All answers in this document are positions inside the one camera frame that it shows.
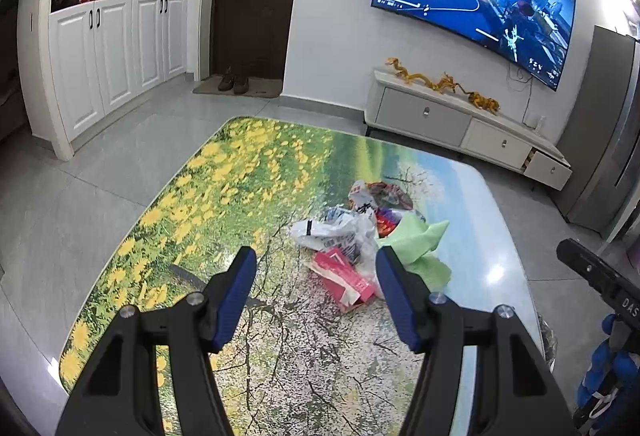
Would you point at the white shoe cabinet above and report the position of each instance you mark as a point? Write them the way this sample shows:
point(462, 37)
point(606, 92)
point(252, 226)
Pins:
point(79, 66)

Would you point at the brown door mat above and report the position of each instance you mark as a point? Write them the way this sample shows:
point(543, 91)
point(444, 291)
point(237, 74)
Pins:
point(254, 87)

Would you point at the clear white plastic bag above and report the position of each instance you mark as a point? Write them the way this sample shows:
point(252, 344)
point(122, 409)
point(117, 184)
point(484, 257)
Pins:
point(354, 233)

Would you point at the red white paper package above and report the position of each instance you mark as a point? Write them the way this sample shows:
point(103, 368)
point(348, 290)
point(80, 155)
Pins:
point(340, 279)

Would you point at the pair of dark shoes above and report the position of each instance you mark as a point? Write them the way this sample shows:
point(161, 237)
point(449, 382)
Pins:
point(238, 84)

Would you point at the colourful crumpled snack wrapper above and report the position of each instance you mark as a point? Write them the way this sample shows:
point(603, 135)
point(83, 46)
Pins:
point(388, 202)

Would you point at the white trash bin black liner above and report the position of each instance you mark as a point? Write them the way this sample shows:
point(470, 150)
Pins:
point(550, 342)

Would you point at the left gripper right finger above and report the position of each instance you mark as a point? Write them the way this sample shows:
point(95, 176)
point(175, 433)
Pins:
point(514, 390)

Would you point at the golden dragon ornament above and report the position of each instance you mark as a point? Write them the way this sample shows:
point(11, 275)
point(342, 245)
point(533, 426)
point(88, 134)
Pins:
point(445, 84)

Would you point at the white tv cabinet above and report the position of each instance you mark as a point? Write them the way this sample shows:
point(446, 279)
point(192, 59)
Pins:
point(451, 122)

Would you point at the grey refrigerator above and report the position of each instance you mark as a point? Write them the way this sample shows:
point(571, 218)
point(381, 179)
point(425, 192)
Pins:
point(601, 137)

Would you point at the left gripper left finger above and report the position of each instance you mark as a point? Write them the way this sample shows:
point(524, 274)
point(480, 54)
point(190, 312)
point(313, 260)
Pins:
point(117, 391)

